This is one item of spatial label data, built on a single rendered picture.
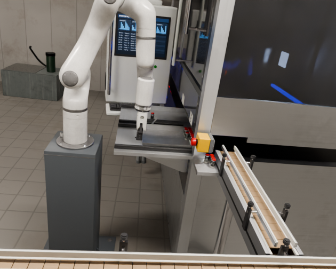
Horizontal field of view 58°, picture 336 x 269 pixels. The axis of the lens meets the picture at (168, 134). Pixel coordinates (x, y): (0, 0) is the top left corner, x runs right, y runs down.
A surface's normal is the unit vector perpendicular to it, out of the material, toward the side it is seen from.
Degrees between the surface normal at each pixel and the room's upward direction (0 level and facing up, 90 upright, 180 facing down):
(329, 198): 90
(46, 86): 90
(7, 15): 90
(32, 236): 0
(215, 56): 90
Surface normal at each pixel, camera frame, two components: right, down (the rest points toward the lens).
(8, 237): 0.12, -0.91
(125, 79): 0.22, 0.42
